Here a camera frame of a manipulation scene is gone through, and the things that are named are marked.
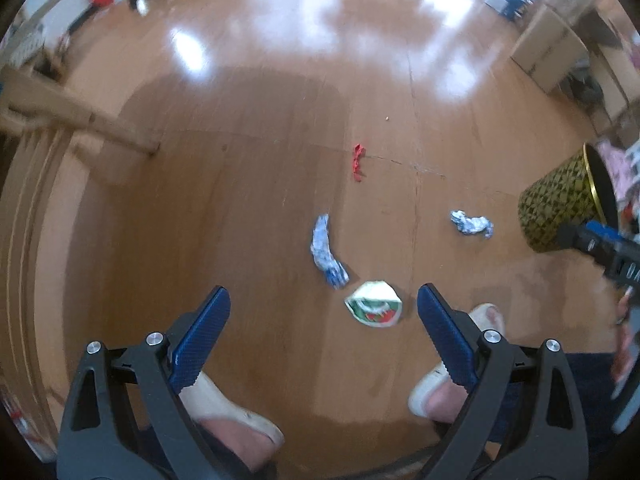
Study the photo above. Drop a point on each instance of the large cardboard box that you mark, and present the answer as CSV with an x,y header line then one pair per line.
x,y
548,49

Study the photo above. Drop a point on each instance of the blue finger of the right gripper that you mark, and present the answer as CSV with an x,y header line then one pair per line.
x,y
572,236
603,231

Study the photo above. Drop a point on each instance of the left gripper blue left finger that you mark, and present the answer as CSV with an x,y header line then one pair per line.
x,y
193,336

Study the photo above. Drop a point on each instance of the right beige slipper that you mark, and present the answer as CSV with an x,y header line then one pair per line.
x,y
436,397

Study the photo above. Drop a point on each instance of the left beige slipper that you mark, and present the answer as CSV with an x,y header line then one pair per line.
x,y
251,438

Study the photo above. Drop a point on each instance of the person's right hand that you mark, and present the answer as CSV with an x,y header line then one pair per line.
x,y
623,358

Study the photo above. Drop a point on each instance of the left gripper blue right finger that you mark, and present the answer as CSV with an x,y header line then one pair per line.
x,y
453,334

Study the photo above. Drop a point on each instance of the white red green bowl lid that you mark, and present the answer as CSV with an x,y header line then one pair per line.
x,y
375,304

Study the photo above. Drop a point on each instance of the beige slipper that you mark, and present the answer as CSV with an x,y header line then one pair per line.
x,y
436,397
251,438

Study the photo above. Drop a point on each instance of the crumpled blue white wrapper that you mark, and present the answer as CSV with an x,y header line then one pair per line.
x,y
467,225

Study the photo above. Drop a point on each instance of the blue white box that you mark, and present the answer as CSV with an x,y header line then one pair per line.
x,y
509,9

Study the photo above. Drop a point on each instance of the blue white twisted wrapper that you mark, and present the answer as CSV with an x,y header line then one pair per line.
x,y
333,271

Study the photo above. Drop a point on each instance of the gold patterned trash bin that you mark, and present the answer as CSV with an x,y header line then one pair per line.
x,y
577,191

